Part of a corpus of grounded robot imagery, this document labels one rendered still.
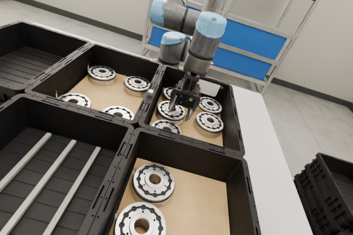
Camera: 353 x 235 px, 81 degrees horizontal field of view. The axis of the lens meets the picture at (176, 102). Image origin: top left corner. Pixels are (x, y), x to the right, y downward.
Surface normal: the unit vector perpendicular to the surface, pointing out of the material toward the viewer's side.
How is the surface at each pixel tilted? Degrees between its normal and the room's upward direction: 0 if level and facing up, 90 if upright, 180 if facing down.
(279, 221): 0
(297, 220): 0
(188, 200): 0
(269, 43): 90
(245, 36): 90
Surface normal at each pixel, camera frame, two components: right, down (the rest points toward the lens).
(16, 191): 0.26, -0.78
